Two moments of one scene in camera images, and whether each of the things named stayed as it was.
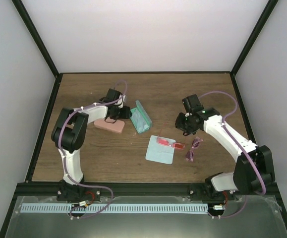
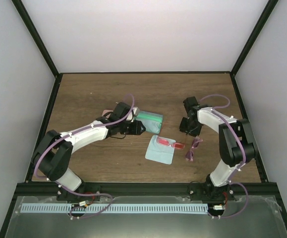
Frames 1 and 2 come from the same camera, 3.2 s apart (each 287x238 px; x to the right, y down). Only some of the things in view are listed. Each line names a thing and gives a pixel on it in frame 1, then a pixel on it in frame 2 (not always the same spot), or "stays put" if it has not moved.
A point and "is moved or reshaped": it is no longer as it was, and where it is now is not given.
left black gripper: x=125 y=114 -> x=136 y=129
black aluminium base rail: x=130 y=189 stays put
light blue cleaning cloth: x=159 y=152 stays put
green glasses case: x=140 y=118 is moved or reshaped
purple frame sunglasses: x=190 y=155 stays put
